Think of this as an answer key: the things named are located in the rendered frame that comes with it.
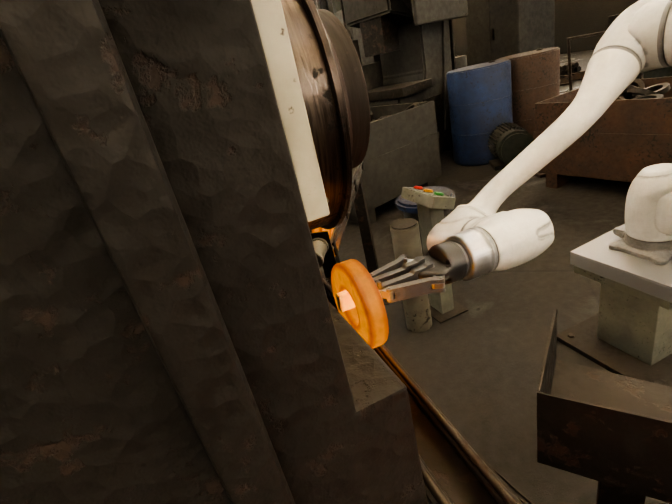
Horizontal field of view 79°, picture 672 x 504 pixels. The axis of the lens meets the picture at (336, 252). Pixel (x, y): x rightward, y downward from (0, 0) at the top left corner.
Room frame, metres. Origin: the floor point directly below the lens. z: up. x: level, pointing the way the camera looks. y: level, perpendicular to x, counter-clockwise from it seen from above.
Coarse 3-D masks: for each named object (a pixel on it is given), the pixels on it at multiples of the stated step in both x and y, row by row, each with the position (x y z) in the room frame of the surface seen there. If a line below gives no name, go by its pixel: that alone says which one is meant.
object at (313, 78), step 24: (288, 0) 0.61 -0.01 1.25; (312, 0) 0.60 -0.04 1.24; (288, 24) 0.59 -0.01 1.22; (312, 24) 0.59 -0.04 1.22; (312, 48) 0.58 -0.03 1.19; (312, 72) 0.57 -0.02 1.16; (336, 72) 0.57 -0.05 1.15; (312, 96) 0.56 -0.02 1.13; (336, 96) 0.56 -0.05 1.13; (312, 120) 0.56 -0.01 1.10; (336, 120) 0.57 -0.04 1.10; (336, 144) 0.57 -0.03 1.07; (336, 168) 0.58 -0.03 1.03; (336, 192) 0.60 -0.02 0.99; (336, 216) 0.66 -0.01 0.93
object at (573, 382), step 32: (544, 384) 0.43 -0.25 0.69; (576, 384) 0.49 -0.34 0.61; (608, 384) 0.48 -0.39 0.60; (640, 384) 0.47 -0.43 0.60; (544, 416) 0.39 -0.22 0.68; (576, 416) 0.37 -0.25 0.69; (608, 416) 0.35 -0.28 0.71; (640, 416) 0.33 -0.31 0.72; (544, 448) 0.39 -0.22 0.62; (576, 448) 0.37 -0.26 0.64; (608, 448) 0.34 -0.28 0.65; (640, 448) 0.32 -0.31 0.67; (608, 480) 0.34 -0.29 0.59; (640, 480) 0.32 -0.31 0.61
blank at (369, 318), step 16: (336, 272) 0.61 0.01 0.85; (352, 272) 0.57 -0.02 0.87; (368, 272) 0.56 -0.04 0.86; (336, 288) 0.63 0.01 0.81; (352, 288) 0.55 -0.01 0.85; (368, 288) 0.54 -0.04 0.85; (336, 304) 0.64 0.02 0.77; (368, 304) 0.52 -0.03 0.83; (352, 320) 0.59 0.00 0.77; (368, 320) 0.51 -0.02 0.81; (384, 320) 0.52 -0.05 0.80; (368, 336) 0.52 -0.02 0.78; (384, 336) 0.52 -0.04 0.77
